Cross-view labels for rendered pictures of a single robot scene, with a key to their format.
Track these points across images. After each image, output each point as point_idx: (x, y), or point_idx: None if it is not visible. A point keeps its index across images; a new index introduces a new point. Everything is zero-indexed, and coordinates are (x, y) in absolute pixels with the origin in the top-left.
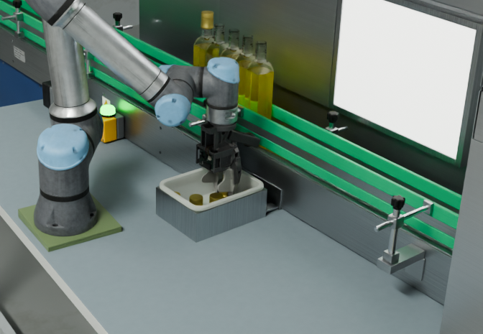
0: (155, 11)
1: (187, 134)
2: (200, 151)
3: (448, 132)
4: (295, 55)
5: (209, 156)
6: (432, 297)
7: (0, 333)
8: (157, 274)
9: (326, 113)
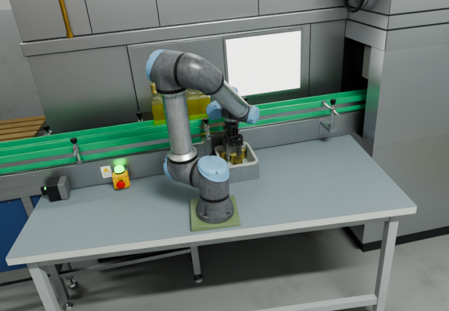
0: (65, 114)
1: None
2: (230, 140)
3: (294, 78)
4: None
5: (239, 138)
6: (333, 136)
7: None
8: (282, 194)
9: None
